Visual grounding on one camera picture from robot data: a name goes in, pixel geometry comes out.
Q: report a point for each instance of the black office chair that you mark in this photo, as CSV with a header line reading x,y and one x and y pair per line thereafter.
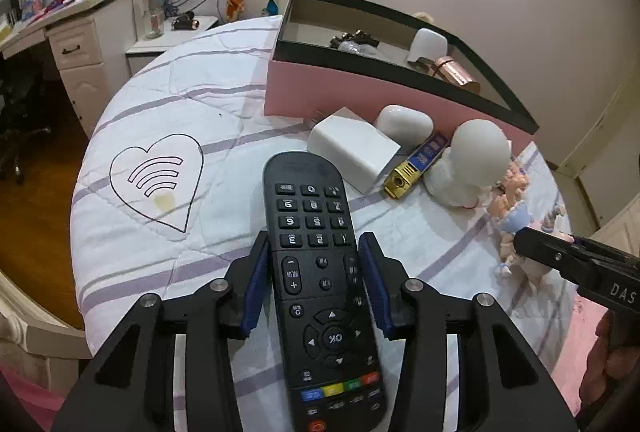
x,y
20,112

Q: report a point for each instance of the rose gold metal canister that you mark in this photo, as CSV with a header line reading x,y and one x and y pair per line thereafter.
x,y
452,69

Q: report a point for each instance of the blue white bag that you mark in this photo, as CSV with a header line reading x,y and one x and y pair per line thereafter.
x,y
272,4

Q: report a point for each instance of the white side table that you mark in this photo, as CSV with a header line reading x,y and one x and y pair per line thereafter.
x,y
165,44

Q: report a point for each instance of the pink box with black rim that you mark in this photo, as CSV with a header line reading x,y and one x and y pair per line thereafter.
x,y
350,87

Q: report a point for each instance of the orange snack bag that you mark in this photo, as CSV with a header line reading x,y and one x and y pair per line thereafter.
x,y
236,2

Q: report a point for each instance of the person's right hand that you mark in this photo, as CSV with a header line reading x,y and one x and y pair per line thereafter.
x,y
610,362

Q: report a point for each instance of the blue dress doll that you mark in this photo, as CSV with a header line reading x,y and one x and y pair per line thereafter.
x,y
515,217

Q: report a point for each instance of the white charger adapter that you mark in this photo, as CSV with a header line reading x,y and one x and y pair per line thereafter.
x,y
350,152

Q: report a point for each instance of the cream bed frame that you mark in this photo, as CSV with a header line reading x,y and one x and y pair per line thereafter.
x,y
30,317

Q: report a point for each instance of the white round-headed figurine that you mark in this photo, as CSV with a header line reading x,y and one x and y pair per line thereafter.
x,y
475,152

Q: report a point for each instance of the black key bundle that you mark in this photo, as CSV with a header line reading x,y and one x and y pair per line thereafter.
x,y
357,37

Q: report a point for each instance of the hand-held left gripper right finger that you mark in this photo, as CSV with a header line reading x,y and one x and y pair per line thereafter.
x,y
375,292

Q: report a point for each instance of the white earbuds case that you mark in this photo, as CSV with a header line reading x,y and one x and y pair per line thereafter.
x,y
405,124

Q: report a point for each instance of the small black gadget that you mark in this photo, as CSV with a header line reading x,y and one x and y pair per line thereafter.
x,y
186,21

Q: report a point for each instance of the black remote control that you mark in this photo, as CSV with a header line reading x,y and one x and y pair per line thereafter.
x,y
310,212

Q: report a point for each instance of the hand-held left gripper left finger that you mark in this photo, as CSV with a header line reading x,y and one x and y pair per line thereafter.
x,y
255,292

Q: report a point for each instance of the white desk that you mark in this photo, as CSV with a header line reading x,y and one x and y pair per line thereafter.
x,y
75,52

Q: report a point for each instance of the pink printed blanket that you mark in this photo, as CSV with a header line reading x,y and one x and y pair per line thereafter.
x,y
575,342

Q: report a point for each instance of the blue gold lighter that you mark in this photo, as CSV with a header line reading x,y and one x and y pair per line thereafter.
x,y
415,162

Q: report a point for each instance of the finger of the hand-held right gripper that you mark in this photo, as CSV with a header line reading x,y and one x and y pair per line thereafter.
x,y
550,252

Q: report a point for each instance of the orange-capped clear bottle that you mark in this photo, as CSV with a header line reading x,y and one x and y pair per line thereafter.
x,y
153,12

